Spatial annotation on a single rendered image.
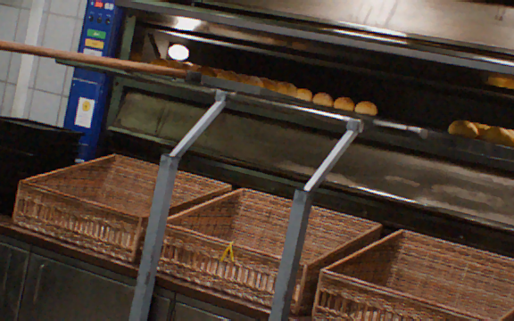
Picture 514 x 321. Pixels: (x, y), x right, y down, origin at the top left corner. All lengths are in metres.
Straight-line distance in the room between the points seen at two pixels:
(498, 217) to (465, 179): 0.17
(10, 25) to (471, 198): 2.09
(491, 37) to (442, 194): 0.52
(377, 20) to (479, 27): 0.35
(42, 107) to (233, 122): 0.89
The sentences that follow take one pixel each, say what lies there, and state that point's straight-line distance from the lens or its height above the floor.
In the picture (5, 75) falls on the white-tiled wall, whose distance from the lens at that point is 4.81.
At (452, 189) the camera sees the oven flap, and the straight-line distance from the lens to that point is 3.70.
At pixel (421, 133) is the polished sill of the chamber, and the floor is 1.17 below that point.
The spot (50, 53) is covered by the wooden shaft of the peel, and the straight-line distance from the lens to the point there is 3.63.
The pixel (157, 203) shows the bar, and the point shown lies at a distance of 3.52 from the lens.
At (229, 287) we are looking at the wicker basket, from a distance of 3.51.
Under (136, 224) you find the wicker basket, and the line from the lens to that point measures 3.70.
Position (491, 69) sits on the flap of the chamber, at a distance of 3.53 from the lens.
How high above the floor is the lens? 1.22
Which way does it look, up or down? 4 degrees down
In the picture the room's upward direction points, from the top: 12 degrees clockwise
